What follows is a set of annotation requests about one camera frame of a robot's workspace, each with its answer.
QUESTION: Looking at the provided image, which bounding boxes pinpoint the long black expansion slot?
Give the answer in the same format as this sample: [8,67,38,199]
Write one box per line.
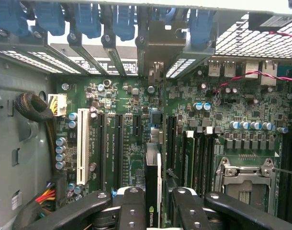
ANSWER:
[167,115,178,174]
[97,112,108,192]
[114,114,124,191]

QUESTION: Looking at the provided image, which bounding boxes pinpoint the white expansion slot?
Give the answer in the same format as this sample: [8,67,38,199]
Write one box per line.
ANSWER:
[76,107,90,185]

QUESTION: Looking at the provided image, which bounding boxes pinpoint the blue slot retention clip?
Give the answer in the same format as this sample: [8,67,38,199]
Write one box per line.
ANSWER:
[74,2,101,39]
[34,1,66,36]
[188,9,215,48]
[112,4,136,42]
[0,0,29,36]

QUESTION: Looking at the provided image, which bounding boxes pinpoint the black open PC case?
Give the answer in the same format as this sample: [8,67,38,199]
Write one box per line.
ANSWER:
[0,0,292,230]

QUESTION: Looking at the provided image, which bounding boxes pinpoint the large metal port block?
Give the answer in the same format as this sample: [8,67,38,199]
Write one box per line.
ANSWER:
[241,61,259,80]
[260,61,278,86]

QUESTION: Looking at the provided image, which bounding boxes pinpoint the metal CPU socket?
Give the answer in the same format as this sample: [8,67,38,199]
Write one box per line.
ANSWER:
[215,157,280,215]

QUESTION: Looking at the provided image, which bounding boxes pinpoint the solid metal slot cover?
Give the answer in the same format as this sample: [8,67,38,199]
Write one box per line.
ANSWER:
[68,33,111,76]
[101,35,127,77]

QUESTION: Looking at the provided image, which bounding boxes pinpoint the black sleeved power cable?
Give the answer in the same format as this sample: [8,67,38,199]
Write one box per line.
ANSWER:
[14,92,57,173]

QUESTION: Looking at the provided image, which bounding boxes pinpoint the white power connector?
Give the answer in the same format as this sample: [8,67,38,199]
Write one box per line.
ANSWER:
[47,93,68,117]

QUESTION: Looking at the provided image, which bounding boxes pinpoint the black rear fan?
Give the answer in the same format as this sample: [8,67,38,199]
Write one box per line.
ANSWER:
[247,13,292,32]

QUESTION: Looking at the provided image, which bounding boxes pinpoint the red black twisted wire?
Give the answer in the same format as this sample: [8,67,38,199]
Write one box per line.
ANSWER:
[213,70,292,94]

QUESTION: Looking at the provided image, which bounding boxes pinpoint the metal socket locking lever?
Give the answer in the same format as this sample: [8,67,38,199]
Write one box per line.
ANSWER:
[271,167,292,176]

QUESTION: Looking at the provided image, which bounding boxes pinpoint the perforated metal slot cover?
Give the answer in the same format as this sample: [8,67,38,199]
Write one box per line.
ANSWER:
[28,50,82,74]
[165,46,216,79]
[0,49,63,74]

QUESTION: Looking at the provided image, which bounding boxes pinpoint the black RAM slot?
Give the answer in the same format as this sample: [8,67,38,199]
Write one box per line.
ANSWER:
[202,126,210,196]
[209,133,217,193]
[195,133,203,195]

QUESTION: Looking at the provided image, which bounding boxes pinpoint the small metal port block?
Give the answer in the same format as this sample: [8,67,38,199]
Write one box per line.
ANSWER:
[208,59,221,77]
[224,61,236,78]

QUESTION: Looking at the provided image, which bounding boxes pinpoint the short black expansion slot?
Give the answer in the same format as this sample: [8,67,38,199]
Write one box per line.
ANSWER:
[132,114,142,137]

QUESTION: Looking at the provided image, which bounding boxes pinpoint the black power connector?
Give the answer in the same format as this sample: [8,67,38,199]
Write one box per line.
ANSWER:
[52,172,67,209]

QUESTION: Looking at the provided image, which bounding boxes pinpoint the coloured power wire bundle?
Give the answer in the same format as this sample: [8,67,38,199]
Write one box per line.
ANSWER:
[34,182,57,216]

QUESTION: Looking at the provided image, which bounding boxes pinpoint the green motherboard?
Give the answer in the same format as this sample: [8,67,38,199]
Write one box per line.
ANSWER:
[48,57,292,226]

